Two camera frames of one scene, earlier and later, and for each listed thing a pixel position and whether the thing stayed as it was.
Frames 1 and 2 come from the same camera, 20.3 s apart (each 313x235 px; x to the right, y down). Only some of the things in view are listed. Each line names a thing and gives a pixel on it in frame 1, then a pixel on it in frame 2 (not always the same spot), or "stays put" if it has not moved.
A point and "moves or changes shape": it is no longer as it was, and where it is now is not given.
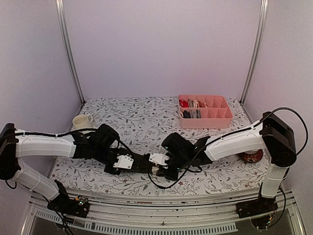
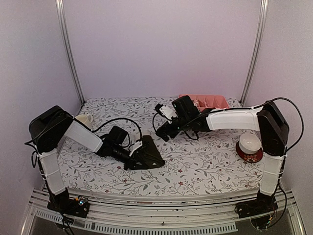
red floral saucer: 253,157 stays put
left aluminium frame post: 66,43 stays put
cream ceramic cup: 82,121 stays put
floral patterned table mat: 143,122 stays put
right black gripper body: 182,163 to 183,125
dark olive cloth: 142,164 moves or changes shape
